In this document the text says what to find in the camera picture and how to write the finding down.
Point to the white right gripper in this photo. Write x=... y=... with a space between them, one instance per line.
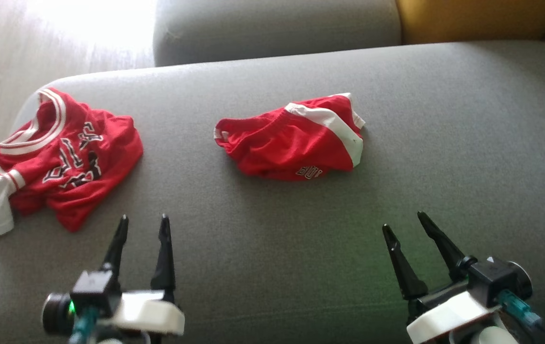
x=449 y=317

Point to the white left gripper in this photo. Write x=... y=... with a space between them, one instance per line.
x=150 y=313

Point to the red basketball jersey white sleeves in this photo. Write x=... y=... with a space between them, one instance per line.
x=105 y=143

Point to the large grey sofa seat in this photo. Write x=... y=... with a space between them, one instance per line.
x=301 y=239

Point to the red shorts white trim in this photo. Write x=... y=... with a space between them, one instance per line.
x=277 y=143

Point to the large yellow sofa backrest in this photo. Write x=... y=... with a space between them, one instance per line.
x=468 y=19

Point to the grey sofa seat cushion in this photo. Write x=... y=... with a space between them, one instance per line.
x=277 y=28

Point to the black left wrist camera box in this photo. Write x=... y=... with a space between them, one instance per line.
x=93 y=286

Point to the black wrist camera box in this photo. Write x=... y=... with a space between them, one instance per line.
x=492 y=279
x=93 y=286

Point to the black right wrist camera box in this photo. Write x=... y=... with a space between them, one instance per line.
x=492 y=279

